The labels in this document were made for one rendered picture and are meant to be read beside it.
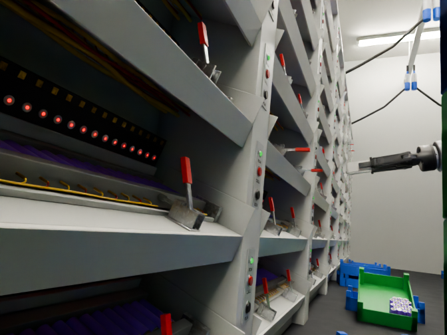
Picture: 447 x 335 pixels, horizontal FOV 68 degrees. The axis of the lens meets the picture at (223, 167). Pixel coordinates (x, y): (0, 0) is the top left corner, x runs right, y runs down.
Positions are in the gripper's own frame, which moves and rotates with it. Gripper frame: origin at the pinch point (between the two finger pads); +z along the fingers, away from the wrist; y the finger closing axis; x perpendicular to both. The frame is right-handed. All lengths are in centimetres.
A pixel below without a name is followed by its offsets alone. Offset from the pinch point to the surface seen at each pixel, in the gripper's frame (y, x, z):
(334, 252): 156, -28, 25
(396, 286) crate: 66, -42, -8
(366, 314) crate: 38, -49, 5
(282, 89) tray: -32.5, 15.1, 14.4
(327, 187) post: 85, 9, 17
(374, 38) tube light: 313, 232, -45
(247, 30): -59, 14, 14
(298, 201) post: 15.3, -6.1, 21.9
